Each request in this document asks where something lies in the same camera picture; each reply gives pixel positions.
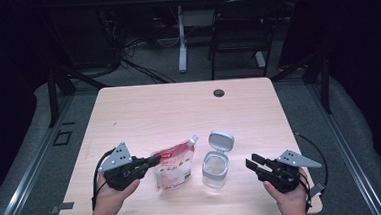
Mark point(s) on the black metal stand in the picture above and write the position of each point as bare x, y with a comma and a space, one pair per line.
325, 85
53, 99

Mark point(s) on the grey tape piece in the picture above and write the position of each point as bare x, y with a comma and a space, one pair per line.
62, 207

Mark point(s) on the person's right hand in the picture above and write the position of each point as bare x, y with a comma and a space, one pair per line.
291, 203

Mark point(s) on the black table grommet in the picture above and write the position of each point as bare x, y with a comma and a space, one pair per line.
218, 93

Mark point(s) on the person's left hand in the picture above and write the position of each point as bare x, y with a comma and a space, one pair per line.
112, 202

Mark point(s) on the black folding chair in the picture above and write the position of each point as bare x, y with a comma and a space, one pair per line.
243, 27

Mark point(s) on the white desk leg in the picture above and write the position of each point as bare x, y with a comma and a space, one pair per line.
182, 44

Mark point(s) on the red and white spouted pouch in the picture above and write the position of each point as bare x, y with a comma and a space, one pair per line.
175, 168

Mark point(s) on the white desk foot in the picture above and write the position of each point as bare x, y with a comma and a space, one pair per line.
260, 59

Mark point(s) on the aluminium floor rail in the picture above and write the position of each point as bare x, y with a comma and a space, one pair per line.
352, 157
26, 181

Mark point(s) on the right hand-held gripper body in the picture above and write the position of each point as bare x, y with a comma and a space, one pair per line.
283, 178

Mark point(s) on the clear canister with white lid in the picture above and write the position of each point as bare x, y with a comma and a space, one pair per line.
216, 172

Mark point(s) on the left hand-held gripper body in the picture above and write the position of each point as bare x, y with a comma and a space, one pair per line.
122, 175

